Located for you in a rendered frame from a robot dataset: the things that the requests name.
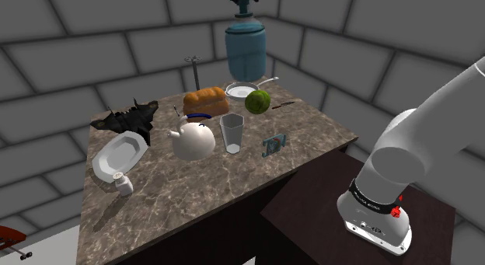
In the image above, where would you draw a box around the black toy jet plane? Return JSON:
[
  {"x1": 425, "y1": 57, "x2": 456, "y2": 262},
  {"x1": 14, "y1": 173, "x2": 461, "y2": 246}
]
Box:
[{"x1": 89, "y1": 97, "x2": 160, "y2": 148}]

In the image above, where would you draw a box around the white kettle with blue handle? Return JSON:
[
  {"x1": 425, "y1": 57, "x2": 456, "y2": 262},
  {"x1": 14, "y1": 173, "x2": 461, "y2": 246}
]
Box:
[{"x1": 166, "y1": 105, "x2": 218, "y2": 162}]

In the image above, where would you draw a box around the white octagonal plate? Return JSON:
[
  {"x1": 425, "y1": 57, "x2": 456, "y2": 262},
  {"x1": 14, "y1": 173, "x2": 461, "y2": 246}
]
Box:
[{"x1": 91, "y1": 130, "x2": 150, "y2": 182}]

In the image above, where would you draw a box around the dark knife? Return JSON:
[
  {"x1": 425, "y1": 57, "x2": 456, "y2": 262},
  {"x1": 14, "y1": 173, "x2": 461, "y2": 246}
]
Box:
[{"x1": 270, "y1": 100, "x2": 296, "y2": 110}]

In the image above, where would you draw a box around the blue pump bottle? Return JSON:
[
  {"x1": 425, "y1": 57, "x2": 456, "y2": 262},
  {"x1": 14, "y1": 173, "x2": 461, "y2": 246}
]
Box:
[{"x1": 225, "y1": 0, "x2": 267, "y2": 83}]

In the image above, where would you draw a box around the green cabbage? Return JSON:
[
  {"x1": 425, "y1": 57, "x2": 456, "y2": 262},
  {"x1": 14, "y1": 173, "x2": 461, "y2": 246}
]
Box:
[{"x1": 244, "y1": 89, "x2": 272, "y2": 116}]

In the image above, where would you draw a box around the brown bread loaf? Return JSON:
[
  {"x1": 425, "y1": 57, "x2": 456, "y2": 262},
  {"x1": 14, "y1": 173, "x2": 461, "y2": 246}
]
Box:
[{"x1": 182, "y1": 85, "x2": 231, "y2": 124}]

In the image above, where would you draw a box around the clear drinking glass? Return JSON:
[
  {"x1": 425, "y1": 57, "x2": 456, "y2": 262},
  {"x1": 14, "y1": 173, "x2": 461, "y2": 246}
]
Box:
[{"x1": 219, "y1": 112, "x2": 246, "y2": 155}]

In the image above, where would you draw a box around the white salt shaker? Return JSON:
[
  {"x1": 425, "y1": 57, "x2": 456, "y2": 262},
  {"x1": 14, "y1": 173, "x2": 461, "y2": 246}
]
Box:
[{"x1": 112, "y1": 171, "x2": 134, "y2": 197}]

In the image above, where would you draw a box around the grey metal rod stand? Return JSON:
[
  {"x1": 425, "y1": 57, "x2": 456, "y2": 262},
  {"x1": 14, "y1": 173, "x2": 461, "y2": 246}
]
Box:
[{"x1": 183, "y1": 55, "x2": 203, "y2": 92}]

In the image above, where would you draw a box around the white frying pan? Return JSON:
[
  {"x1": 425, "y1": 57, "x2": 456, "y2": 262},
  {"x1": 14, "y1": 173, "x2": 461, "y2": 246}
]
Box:
[{"x1": 224, "y1": 76, "x2": 281, "y2": 103}]

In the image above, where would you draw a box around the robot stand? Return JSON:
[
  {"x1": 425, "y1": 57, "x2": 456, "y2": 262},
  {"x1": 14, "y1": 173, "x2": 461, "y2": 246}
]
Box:
[{"x1": 260, "y1": 148, "x2": 456, "y2": 265}]

